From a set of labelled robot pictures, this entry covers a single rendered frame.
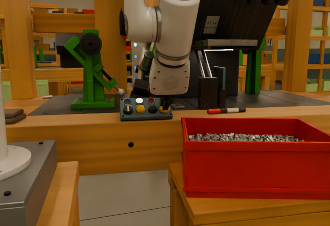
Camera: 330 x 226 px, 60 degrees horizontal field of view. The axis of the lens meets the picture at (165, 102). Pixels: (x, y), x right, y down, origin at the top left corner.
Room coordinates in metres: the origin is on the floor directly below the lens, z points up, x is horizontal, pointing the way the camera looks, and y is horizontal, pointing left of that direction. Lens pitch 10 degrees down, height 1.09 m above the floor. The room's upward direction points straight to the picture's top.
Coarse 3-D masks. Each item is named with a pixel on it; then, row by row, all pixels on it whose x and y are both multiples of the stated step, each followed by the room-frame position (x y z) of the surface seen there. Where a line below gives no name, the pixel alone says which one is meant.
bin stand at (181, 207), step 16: (176, 176) 0.64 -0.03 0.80; (176, 192) 0.68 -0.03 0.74; (176, 208) 0.68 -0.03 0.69; (192, 208) 0.50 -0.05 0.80; (208, 208) 0.50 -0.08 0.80; (224, 208) 0.50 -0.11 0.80; (240, 208) 0.50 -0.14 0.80; (256, 208) 0.50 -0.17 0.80; (272, 208) 0.51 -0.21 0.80; (288, 208) 0.51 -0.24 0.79; (304, 208) 0.52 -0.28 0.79; (320, 208) 0.53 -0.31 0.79; (176, 224) 0.68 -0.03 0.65; (192, 224) 0.49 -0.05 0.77; (208, 224) 0.49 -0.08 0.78; (224, 224) 0.49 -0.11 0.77; (240, 224) 0.50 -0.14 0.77; (256, 224) 0.50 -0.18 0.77; (272, 224) 0.51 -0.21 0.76; (288, 224) 0.51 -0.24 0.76; (304, 224) 0.52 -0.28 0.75; (320, 224) 0.53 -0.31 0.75
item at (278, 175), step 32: (192, 128) 0.74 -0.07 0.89; (224, 128) 0.74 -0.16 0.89; (256, 128) 0.73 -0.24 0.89; (288, 128) 0.73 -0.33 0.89; (192, 160) 0.54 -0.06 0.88; (224, 160) 0.54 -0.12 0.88; (256, 160) 0.54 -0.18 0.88; (288, 160) 0.53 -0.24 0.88; (320, 160) 0.53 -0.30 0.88; (192, 192) 0.54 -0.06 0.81; (224, 192) 0.54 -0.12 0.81; (256, 192) 0.53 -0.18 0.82; (288, 192) 0.53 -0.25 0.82; (320, 192) 0.53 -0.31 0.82
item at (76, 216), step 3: (78, 198) 0.61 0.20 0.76; (78, 201) 0.60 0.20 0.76; (78, 204) 0.60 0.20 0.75; (75, 207) 0.55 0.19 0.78; (78, 207) 0.60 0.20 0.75; (75, 210) 0.55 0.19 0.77; (78, 210) 0.59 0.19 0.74; (75, 213) 0.55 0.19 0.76; (78, 213) 0.59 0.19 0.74; (75, 216) 0.54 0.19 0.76; (78, 216) 0.58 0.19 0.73; (75, 219) 0.54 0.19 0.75; (78, 219) 0.58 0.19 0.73; (75, 222) 0.54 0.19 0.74; (78, 222) 0.58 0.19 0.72; (75, 225) 0.54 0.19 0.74; (78, 225) 0.57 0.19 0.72
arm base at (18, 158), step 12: (0, 72) 0.45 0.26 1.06; (0, 84) 0.45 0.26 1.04; (0, 96) 0.44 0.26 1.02; (0, 108) 0.44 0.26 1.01; (0, 120) 0.43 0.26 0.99; (0, 132) 0.43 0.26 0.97; (0, 144) 0.43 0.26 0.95; (0, 156) 0.42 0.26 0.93; (12, 156) 0.45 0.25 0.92; (24, 156) 0.45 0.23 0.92; (0, 168) 0.40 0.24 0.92; (12, 168) 0.40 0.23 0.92; (24, 168) 0.42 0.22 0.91; (0, 180) 0.38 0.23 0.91
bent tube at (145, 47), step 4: (144, 44) 1.17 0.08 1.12; (148, 44) 1.16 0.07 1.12; (144, 48) 1.16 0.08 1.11; (148, 48) 1.17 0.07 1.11; (140, 56) 1.16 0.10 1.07; (140, 60) 1.14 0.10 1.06; (140, 72) 1.09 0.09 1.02; (144, 72) 1.09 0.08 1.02; (140, 76) 1.07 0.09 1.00; (144, 76) 1.08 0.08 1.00; (144, 80) 1.07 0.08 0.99
